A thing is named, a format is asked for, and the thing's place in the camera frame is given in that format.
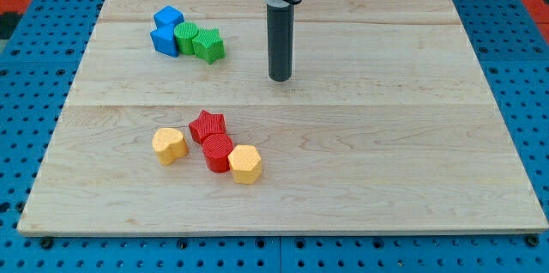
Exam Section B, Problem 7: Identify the red star block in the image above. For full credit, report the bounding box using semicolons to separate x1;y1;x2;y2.
189;110;226;145

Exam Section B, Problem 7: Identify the yellow hexagon block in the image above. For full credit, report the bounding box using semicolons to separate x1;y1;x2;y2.
228;144;262;185

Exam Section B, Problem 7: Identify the red cylinder block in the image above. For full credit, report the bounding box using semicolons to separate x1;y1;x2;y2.
202;133;233;173

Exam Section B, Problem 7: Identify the blue triangular block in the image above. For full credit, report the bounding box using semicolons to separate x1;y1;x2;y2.
150;24;179;58

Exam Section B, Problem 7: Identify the green cylinder block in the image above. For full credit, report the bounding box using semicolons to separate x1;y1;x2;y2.
173;21;199;55

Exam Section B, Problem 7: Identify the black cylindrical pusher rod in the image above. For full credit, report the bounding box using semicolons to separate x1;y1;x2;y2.
267;5;294;82

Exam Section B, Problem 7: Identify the blue cube block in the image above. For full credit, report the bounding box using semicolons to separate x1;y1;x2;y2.
154;5;184;27

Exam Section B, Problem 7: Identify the green star block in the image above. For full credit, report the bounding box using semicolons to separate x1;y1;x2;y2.
192;28;226;64

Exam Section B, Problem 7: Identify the yellow heart block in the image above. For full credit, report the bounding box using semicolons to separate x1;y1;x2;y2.
152;128;189;166

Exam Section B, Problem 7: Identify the light wooden board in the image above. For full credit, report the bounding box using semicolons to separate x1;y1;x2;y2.
18;0;548;237

